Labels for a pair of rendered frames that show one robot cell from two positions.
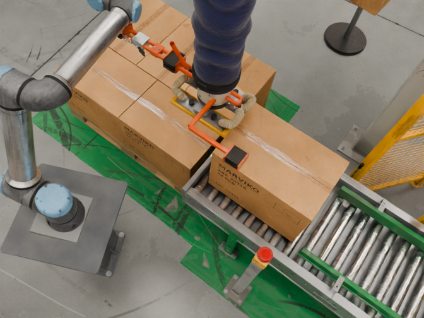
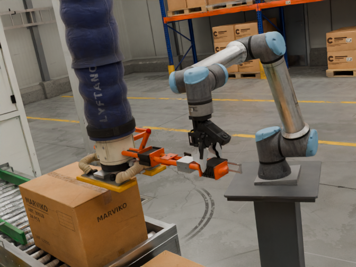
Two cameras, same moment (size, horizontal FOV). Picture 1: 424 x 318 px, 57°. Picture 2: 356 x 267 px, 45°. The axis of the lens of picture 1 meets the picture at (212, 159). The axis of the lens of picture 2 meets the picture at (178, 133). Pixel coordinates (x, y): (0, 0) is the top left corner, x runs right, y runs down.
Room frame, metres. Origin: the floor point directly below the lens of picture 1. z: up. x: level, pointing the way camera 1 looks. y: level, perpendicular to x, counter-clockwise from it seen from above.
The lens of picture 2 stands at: (2.93, 0.89, 1.78)
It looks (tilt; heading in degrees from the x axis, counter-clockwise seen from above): 16 degrees down; 197
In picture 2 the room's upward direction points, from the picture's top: 9 degrees counter-clockwise
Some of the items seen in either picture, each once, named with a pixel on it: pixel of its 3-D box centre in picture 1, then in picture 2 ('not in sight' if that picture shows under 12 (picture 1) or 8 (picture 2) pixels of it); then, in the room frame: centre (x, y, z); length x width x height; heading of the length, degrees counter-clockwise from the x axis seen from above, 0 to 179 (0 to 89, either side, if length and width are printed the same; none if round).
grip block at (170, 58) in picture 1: (174, 60); (151, 156); (1.29, 0.25, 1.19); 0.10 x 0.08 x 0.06; 151
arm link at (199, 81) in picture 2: not in sight; (198, 85); (1.44, 0.54, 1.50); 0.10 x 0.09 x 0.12; 162
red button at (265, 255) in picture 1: (264, 255); not in sight; (0.43, -0.28, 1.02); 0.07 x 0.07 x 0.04
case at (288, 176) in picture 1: (274, 173); (82, 213); (0.96, -0.36, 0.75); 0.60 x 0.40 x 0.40; 60
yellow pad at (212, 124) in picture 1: (202, 111); (135, 162); (1.09, 0.08, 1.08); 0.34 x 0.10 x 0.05; 61
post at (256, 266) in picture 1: (247, 276); not in sight; (0.43, -0.28, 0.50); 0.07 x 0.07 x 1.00; 60
